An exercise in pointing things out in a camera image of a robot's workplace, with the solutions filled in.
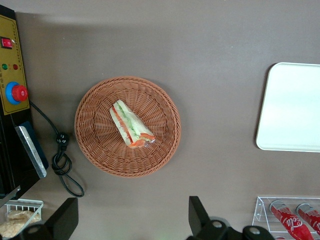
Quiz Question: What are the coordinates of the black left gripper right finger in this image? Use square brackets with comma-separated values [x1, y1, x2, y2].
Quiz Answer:
[186, 195, 235, 240]

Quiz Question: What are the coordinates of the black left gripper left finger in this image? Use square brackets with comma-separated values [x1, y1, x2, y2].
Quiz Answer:
[13, 197, 79, 240]

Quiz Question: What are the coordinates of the triangle sandwich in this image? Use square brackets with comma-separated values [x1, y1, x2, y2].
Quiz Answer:
[109, 99, 156, 149]

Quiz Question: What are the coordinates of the round brown wicker basket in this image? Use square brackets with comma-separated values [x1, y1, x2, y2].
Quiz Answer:
[74, 76, 182, 179]

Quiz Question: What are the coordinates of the cream plastic tray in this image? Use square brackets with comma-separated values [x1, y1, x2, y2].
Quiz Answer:
[255, 61, 320, 153]

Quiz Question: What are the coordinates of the rice cracker snack bag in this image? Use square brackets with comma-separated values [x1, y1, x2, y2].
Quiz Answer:
[6, 209, 42, 225]
[0, 219, 30, 239]

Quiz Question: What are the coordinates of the clear acrylic bottle rack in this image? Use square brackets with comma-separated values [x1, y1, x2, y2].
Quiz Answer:
[251, 196, 320, 240]

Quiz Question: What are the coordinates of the red cola bottle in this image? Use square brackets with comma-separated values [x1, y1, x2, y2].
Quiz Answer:
[269, 199, 313, 240]
[296, 202, 320, 237]

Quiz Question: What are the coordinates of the black sealing machine yellow panel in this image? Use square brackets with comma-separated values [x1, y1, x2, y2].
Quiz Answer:
[0, 4, 50, 201]

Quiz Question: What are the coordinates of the white wire rack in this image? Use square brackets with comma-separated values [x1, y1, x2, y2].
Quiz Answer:
[0, 198, 45, 240]

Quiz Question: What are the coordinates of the black power cable with plug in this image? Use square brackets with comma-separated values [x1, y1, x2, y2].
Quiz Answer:
[29, 101, 85, 198]

